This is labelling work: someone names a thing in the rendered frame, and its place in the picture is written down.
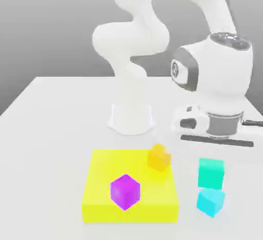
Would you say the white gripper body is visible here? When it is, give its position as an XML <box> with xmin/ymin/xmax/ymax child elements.
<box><xmin>179</xmin><ymin>134</ymin><xmax>255</xmax><ymax>152</ymax></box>

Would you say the small green cube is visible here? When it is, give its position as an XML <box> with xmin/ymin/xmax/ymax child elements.
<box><xmin>197</xmin><ymin>157</ymin><xmax>225</xmax><ymax>191</ymax></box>

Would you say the small orange cube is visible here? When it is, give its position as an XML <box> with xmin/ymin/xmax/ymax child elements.
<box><xmin>146</xmin><ymin>143</ymin><xmax>172</xmax><ymax>172</ymax></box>

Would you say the small cyan cube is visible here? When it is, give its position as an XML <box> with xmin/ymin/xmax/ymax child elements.
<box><xmin>196</xmin><ymin>188</ymin><xmax>226</xmax><ymax>218</ymax></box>

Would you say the small purple cube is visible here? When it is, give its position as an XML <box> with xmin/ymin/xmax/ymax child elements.
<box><xmin>109</xmin><ymin>173</ymin><xmax>141</xmax><ymax>211</ymax></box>

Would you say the large yellow box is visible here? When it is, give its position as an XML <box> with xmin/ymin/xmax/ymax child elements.
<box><xmin>81</xmin><ymin>149</ymin><xmax>179</xmax><ymax>224</ymax></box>

